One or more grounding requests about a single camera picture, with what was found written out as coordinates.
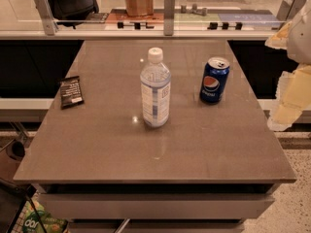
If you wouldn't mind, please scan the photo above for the blue pepsi can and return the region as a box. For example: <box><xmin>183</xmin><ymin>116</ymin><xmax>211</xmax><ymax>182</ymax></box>
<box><xmin>199</xmin><ymin>56</ymin><xmax>229</xmax><ymax>103</ymax></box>

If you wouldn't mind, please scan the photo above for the green snack bag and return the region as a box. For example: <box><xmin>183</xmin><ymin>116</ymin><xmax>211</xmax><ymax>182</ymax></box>
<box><xmin>11</xmin><ymin>199</ymin><xmax>70</xmax><ymax>233</ymax></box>

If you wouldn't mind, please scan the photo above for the metal glass railing post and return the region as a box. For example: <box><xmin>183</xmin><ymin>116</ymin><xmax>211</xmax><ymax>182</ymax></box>
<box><xmin>277</xmin><ymin>0</ymin><xmax>309</xmax><ymax>29</ymax></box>
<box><xmin>163</xmin><ymin>0</ymin><xmax>175</xmax><ymax>36</ymax></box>
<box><xmin>34</xmin><ymin>0</ymin><xmax>57</xmax><ymax>36</ymax></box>

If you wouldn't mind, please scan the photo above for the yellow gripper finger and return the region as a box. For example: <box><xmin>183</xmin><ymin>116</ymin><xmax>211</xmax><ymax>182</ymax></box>
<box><xmin>265</xmin><ymin>21</ymin><xmax>292</xmax><ymax>50</ymax></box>
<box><xmin>267</xmin><ymin>64</ymin><xmax>311</xmax><ymax>131</ymax></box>

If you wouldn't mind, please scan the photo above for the clear plastic water bottle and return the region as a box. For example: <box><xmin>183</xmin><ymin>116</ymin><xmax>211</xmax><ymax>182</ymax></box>
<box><xmin>140</xmin><ymin>48</ymin><xmax>171</xmax><ymax>127</ymax></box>

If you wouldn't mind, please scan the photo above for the black rxbar chocolate wrapper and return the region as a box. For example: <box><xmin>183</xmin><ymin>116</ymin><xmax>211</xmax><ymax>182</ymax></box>
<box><xmin>59</xmin><ymin>76</ymin><xmax>84</xmax><ymax>109</ymax></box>

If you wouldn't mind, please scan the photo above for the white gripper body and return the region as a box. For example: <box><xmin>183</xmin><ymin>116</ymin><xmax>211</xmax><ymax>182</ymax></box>
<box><xmin>287</xmin><ymin>0</ymin><xmax>311</xmax><ymax>64</ymax></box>

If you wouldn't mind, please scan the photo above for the grey table drawer unit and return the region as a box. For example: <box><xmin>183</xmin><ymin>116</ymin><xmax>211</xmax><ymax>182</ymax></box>
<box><xmin>40</xmin><ymin>186</ymin><xmax>274</xmax><ymax>233</ymax></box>

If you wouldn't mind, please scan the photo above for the black office chair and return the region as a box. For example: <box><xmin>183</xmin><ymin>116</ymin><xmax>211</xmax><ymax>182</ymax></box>
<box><xmin>48</xmin><ymin>0</ymin><xmax>99</xmax><ymax>27</ymax></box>

